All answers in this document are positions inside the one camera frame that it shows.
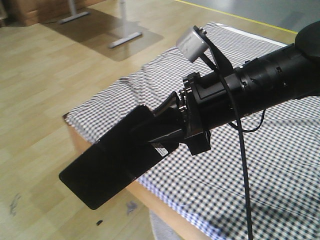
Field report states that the checkered bed sheet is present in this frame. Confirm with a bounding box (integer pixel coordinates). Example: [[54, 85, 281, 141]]
[[66, 22, 320, 240]]

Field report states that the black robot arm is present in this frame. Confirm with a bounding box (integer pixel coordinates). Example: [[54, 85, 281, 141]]
[[147, 22, 320, 155]]

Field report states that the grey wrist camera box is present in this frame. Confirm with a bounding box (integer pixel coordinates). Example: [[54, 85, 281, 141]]
[[176, 25, 209, 63]]

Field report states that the black smartphone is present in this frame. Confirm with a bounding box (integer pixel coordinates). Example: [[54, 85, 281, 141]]
[[58, 105, 179, 210]]

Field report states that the black camera cable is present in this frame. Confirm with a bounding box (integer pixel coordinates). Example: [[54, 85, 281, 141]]
[[199, 29, 266, 240]]

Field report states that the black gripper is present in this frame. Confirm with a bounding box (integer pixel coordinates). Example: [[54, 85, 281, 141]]
[[146, 72, 236, 156]]

